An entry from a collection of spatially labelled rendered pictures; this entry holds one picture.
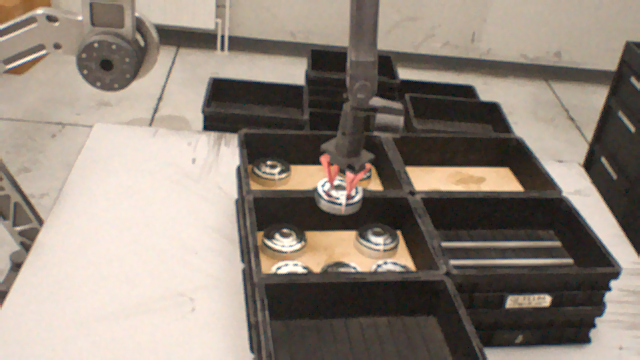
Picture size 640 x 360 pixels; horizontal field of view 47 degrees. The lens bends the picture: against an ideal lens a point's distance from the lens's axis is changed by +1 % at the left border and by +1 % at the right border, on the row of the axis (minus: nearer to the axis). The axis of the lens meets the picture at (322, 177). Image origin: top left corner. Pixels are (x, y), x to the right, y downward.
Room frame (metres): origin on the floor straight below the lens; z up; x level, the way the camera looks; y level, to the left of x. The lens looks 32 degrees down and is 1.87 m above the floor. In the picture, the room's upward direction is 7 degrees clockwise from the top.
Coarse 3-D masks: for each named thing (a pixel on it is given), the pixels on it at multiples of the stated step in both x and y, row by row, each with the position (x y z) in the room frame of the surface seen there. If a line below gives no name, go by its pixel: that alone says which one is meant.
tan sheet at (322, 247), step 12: (312, 240) 1.39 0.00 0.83; (324, 240) 1.39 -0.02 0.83; (336, 240) 1.40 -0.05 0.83; (348, 240) 1.41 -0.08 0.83; (312, 252) 1.34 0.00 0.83; (324, 252) 1.35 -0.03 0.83; (336, 252) 1.35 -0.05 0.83; (348, 252) 1.36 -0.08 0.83; (408, 252) 1.39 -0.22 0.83; (264, 264) 1.28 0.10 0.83; (276, 264) 1.28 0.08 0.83; (312, 264) 1.30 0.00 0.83; (324, 264) 1.31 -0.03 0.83; (360, 264) 1.32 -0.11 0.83; (372, 264) 1.33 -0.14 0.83; (408, 264) 1.35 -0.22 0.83
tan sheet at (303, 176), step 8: (248, 168) 1.67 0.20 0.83; (296, 168) 1.70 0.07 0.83; (304, 168) 1.71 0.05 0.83; (312, 168) 1.71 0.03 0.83; (320, 168) 1.72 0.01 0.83; (296, 176) 1.66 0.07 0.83; (304, 176) 1.67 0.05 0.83; (312, 176) 1.67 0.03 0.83; (320, 176) 1.68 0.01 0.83; (376, 176) 1.71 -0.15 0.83; (256, 184) 1.60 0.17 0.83; (288, 184) 1.62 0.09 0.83; (296, 184) 1.62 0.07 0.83; (304, 184) 1.63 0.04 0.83; (312, 184) 1.63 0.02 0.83; (376, 184) 1.67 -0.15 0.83
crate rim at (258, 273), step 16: (416, 208) 1.43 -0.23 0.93; (256, 240) 1.23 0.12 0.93; (432, 240) 1.31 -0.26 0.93; (256, 256) 1.18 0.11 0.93; (432, 256) 1.26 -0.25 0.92; (256, 272) 1.13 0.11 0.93; (288, 272) 1.14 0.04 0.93; (304, 272) 1.15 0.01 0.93; (320, 272) 1.15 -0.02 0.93; (336, 272) 1.16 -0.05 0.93; (352, 272) 1.17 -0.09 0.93; (368, 272) 1.17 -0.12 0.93; (384, 272) 1.18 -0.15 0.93; (400, 272) 1.19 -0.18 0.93; (416, 272) 1.19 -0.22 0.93; (432, 272) 1.20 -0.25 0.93
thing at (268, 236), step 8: (280, 224) 1.39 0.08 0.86; (288, 224) 1.40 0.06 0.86; (264, 232) 1.35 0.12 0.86; (272, 232) 1.36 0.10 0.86; (296, 232) 1.37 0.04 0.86; (264, 240) 1.32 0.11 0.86; (272, 240) 1.33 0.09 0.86; (296, 240) 1.34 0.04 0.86; (304, 240) 1.34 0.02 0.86; (272, 248) 1.30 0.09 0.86; (280, 248) 1.30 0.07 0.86; (296, 248) 1.31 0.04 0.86
